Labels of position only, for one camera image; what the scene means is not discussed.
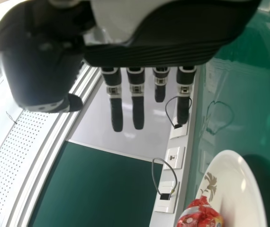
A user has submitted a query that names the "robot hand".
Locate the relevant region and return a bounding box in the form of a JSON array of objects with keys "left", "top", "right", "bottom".
[{"left": 0, "top": 0, "right": 261, "bottom": 132}]

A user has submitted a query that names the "red biscuit packet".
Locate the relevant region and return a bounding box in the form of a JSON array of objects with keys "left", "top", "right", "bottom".
[{"left": 177, "top": 195, "right": 225, "bottom": 227}]

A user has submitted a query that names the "plate with brown leaf pattern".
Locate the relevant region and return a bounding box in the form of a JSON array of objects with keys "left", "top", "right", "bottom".
[{"left": 197, "top": 149, "right": 269, "bottom": 227}]

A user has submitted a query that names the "black wire loop with plug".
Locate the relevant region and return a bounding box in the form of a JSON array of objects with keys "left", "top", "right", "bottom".
[{"left": 165, "top": 95, "right": 193, "bottom": 130}]

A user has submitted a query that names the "grey wire loop with plug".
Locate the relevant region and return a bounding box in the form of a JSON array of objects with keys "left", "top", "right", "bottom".
[{"left": 151, "top": 157, "right": 181, "bottom": 202}]

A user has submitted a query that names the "white aluminium frame rail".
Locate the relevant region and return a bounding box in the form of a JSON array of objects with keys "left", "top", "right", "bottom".
[{"left": 6, "top": 62, "right": 103, "bottom": 227}]

